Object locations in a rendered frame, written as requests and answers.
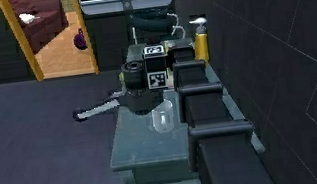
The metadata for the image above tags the purple round object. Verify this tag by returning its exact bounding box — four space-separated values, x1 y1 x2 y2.
71 27 89 52

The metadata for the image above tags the white cloth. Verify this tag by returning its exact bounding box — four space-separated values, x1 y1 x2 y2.
18 11 37 25

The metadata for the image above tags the grey glass top table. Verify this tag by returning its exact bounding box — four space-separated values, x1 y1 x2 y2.
95 29 271 184

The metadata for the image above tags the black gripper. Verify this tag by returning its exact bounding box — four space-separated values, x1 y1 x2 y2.
66 58 166 125

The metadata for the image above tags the clear glass cup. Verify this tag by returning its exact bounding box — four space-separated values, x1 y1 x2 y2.
149 98 176 135

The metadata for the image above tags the yellow soap dispenser bottle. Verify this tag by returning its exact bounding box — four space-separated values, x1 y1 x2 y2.
188 16 213 65

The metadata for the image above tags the dark red sofa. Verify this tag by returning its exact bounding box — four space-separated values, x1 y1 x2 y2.
7 0 73 57

